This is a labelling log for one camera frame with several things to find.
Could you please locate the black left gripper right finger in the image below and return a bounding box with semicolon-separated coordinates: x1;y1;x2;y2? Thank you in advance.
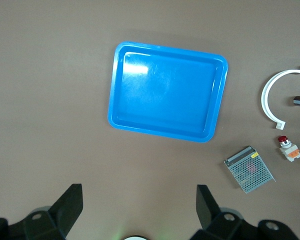
191;184;300;240

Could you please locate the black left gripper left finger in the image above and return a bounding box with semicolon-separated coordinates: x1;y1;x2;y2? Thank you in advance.
0;183;84;240

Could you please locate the metal mesh power supply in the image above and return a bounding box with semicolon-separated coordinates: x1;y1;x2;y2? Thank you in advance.
223;145;277;195

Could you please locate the red push button orange-white body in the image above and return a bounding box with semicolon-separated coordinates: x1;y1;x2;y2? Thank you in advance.
277;135;300;163

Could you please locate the brown table mat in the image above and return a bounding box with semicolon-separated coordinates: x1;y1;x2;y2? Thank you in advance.
0;0;300;240

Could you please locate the blue plastic tray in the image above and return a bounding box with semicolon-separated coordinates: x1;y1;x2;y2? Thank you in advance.
107;41;229;144

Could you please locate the white half-round pipe clamp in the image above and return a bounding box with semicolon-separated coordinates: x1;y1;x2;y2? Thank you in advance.
261;64;300;130

